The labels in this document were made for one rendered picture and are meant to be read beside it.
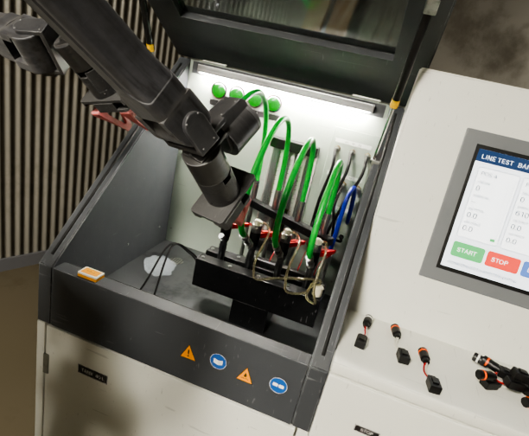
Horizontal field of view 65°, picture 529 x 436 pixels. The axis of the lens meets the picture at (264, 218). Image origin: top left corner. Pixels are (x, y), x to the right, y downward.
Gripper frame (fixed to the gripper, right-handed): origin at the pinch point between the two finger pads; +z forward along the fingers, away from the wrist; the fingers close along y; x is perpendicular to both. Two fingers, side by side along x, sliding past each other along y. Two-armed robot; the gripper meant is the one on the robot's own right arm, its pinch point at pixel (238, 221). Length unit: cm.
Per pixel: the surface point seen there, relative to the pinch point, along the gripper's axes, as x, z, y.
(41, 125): 193, 80, 36
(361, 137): 1, 32, 51
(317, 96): 14, 21, 53
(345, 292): -17.3, 25.1, 4.6
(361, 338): -24.1, 27.8, -2.0
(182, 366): 7.6, 28.6, -25.9
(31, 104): 194, 68, 41
